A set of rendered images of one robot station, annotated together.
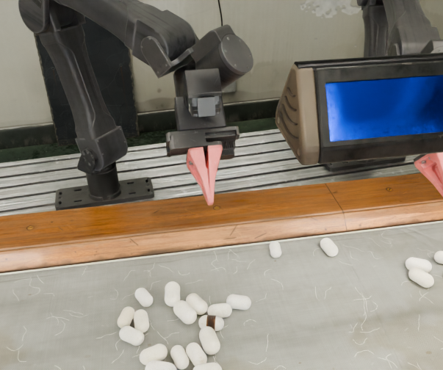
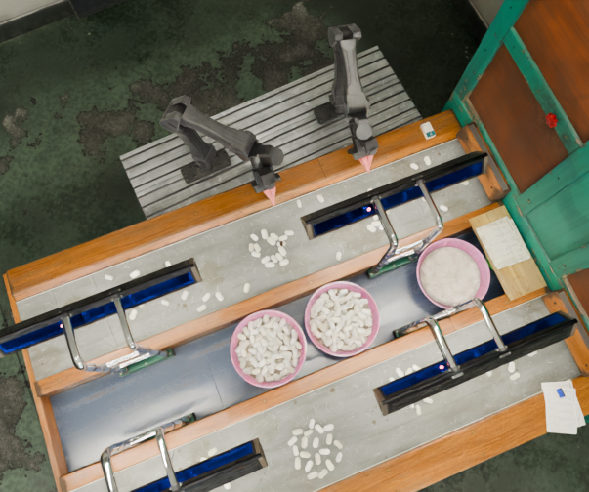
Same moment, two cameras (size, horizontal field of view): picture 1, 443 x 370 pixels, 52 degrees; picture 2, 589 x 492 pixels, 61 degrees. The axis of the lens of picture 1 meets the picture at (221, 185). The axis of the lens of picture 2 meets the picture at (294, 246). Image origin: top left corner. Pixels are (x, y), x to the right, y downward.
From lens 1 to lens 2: 1.33 m
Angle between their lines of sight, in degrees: 41
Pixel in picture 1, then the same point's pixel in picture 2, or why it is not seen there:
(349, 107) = (319, 227)
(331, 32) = not seen: outside the picture
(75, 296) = (228, 240)
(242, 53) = (279, 155)
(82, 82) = (194, 141)
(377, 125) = (326, 228)
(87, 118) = (199, 153)
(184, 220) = (259, 196)
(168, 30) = (245, 146)
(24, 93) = not seen: outside the picture
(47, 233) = (204, 215)
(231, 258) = (282, 210)
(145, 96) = not seen: outside the picture
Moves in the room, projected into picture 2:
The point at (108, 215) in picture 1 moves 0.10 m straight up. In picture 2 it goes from (225, 199) to (222, 189)
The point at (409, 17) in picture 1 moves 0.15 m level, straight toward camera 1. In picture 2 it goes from (352, 87) to (346, 126)
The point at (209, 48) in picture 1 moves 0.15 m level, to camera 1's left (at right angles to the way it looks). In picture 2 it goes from (266, 156) to (221, 165)
